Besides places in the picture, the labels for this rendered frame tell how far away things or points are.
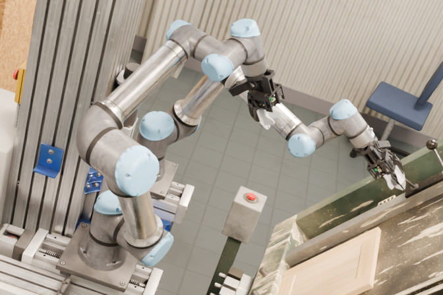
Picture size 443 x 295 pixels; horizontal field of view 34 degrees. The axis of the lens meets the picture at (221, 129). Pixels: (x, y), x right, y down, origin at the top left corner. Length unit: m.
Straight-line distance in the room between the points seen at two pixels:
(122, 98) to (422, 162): 1.29
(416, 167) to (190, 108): 0.86
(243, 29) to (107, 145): 0.49
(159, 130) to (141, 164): 0.82
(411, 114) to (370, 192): 2.47
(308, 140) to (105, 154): 0.71
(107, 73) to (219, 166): 2.68
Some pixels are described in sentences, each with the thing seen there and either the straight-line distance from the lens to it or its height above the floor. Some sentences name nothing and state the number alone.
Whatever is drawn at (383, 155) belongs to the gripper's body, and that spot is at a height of 1.52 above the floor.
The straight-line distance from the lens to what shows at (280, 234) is 2.92.
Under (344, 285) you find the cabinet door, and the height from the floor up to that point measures 1.15.
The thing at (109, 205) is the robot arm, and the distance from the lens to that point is 2.13.
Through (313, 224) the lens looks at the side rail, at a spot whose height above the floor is 0.93.
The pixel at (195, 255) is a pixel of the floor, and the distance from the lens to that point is 3.99.
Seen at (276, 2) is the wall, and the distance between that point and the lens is 5.47.
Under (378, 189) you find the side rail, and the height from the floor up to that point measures 1.19.
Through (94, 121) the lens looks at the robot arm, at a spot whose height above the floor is 1.63.
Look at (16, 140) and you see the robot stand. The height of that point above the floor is 1.25.
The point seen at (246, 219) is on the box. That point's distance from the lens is 2.91.
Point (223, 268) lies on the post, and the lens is 3.12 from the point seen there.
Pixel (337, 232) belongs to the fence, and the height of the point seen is 1.11.
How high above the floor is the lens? 2.61
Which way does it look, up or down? 31 degrees down
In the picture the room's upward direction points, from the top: 19 degrees clockwise
